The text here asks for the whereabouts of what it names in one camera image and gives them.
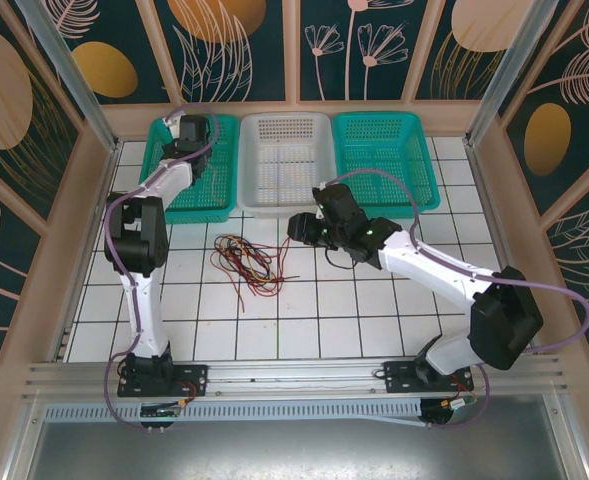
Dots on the white plastic basket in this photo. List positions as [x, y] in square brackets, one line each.
[286, 165]

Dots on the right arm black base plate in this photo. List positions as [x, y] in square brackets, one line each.
[399, 377]

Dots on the small white circuit board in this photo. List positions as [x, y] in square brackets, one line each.
[461, 402]

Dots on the small black circuit board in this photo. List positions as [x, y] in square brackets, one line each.
[161, 411]

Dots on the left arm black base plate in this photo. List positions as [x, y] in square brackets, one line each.
[194, 380]

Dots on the aluminium mounting rail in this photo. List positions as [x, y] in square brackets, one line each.
[294, 380]

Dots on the aluminium corner post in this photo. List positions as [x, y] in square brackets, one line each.
[74, 80]
[504, 75]

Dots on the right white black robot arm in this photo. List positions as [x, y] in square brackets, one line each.
[434, 265]

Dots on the aluminium side rail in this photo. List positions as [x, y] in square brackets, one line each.
[105, 180]
[480, 180]

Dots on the red black power lead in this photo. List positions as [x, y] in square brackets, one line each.
[464, 387]
[191, 390]

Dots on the grey metal panel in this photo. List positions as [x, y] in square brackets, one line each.
[294, 450]

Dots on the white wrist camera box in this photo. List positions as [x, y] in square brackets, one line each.
[319, 189]
[171, 125]

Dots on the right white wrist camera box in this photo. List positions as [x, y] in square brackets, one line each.
[319, 189]

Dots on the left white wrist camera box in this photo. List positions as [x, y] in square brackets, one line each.
[171, 125]

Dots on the teal plastic basket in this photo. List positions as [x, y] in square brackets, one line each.
[386, 150]
[224, 145]

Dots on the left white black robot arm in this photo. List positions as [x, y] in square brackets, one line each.
[141, 310]

